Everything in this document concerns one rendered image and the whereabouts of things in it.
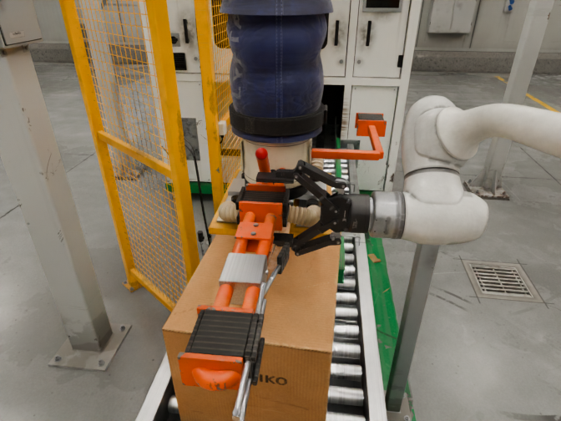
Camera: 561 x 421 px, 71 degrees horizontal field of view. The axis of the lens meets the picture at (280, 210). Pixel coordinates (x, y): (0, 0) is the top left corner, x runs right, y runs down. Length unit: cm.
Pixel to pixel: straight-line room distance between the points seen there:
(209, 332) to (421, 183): 47
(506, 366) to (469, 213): 169
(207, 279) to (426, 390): 134
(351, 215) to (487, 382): 166
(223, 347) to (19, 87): 139
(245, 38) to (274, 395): 82
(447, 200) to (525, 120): 18
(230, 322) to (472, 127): 51
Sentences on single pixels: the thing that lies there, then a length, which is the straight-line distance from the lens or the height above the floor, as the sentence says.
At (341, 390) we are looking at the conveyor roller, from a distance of 137.
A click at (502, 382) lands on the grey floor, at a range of 232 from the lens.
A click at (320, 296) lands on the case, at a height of 95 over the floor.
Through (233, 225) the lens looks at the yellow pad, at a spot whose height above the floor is 116.
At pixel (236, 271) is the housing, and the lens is 60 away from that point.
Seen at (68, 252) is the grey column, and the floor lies 64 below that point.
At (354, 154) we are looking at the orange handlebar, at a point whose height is 127.
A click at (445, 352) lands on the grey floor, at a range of 233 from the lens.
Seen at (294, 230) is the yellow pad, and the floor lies 116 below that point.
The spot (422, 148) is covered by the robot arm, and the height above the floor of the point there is 139.
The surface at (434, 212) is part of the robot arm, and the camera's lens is 75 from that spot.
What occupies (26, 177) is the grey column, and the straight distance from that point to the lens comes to 184.
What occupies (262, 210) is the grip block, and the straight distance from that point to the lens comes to 74.
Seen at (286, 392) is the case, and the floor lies 79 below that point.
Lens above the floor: 165
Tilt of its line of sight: 30 degrees down
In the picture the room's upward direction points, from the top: straight up
